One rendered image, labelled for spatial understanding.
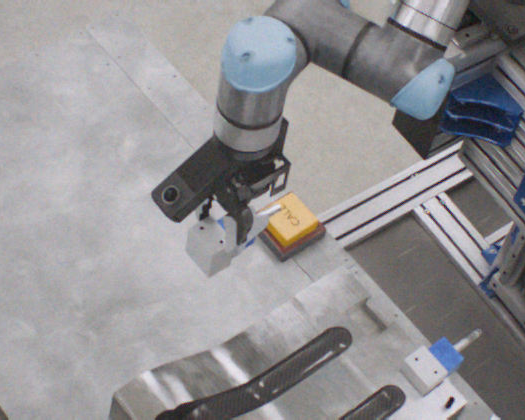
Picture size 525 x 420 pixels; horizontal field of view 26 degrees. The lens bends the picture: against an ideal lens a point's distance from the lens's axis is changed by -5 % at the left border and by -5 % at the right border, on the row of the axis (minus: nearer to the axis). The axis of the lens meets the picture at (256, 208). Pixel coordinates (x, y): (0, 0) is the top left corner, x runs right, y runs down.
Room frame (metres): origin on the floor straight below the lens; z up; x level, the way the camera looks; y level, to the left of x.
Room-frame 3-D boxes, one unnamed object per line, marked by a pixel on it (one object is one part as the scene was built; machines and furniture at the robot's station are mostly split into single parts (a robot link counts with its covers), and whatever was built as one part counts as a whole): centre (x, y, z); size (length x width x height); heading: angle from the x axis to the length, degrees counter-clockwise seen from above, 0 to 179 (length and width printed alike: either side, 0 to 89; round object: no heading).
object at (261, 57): (0.87, 0.03, 1.25); 0.09 x 0.08 x 0.11; 159
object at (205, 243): (0.88, 0.02, 0.93); 0.13 x 0.05 x 0.05; 138
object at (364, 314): (0.82, -0.17, 0.87); 0.05 x 0.05 x 0.04; 48
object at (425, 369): (0.78, -0.28, 0.89); 0.13 x 0.05 x 0.05; 138
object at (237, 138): (0.87, 0.03, 1.17); 0.08 x 0.08 x 0.05
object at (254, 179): (0.87, 0.03, 1.09); 0.09 x 0.08 x 0.12; 138
